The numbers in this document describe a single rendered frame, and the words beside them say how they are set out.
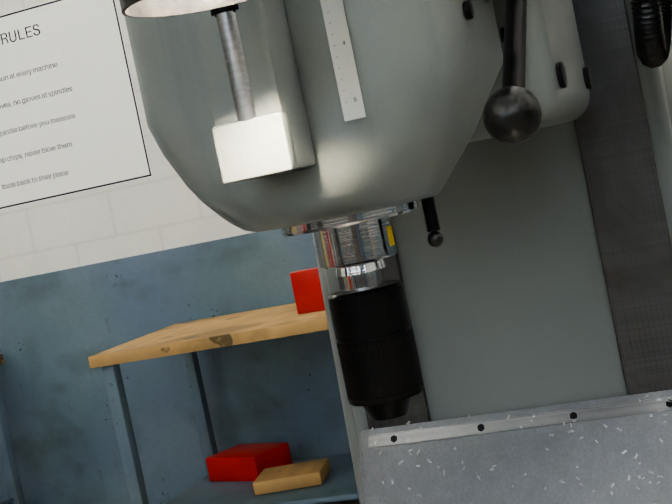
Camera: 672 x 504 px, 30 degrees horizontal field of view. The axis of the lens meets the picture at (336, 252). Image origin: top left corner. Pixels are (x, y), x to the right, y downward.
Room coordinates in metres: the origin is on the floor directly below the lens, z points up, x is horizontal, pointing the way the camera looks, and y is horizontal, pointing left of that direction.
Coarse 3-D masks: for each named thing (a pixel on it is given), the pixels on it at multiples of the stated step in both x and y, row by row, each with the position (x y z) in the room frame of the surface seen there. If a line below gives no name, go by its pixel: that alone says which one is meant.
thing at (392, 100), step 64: (320, 0) 0.66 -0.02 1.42; (384, 0) 0.66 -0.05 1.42; (448, 0) 0.69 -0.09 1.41; (192, 64) 0.69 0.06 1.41; (320, 64) 0.67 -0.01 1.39; (384, 64) 0.66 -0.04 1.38; (448, 64) 0.68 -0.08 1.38; (192, 128) 0.69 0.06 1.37; (320, 128) 0.67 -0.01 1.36; (384, 128) 0.67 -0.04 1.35; (448, 128) 0.70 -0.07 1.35; (256, 192) 0.68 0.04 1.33; (320, 192) 0.68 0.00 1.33; (384, 192) 0.68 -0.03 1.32
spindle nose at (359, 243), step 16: (368, 224) 0.74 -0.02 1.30; (384, 224) 0.75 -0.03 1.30; (320, 240) 0.75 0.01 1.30; (336, 240) 0.74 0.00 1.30; (352, 240) 0.74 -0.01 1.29; (368, 240) 0.74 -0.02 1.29; (384, 240) 0.75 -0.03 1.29; (320, 256) 0.75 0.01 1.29; (336, 256) 0.74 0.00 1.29; (352, 256) 0.74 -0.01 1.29; (368, 256) 0.74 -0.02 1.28; (384, 256) 0.74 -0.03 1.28
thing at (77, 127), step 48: (96, 0) 5.52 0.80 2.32; (0, 48) 5.70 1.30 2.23; (48, 48) 5.62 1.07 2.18; (96, 48) 5.54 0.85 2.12; (0, 96) 5.72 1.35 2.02; (48, 96) 5.64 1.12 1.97; (96, 96) 5.56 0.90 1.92; (0, 144) 5.74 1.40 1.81; (48, 144) 5.65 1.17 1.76; (96, 144) 5.57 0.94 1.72; (144, 144) 5.49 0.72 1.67; (0, 192) 5.76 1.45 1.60; (48, 192) 5.67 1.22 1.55
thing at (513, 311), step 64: (576, 0) 1.07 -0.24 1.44; (640, 64) 1.06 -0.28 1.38; (576, 128) 1.08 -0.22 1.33; (640, 128) 1.06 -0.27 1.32; (448, 192) 1.12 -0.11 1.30; (512, 192) 1.10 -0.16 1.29; (576, 192) 1.08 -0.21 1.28; (640, 192) 1.06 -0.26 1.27; (448, 256) 1.13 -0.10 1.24; (512, 256) 1.11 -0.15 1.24; (576, 256) 1.09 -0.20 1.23; (640, 256) 1.06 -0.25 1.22; (448, 320) 1.13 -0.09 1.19; (512, 320) 1.11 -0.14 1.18; (576, 320) 1.09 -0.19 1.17; (640, 320) 1.07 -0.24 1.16; (448, 384) 1.13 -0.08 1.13; (512, 384) 1.11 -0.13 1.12; (576, 384) 1.09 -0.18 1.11; (640, 384) 1.07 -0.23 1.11
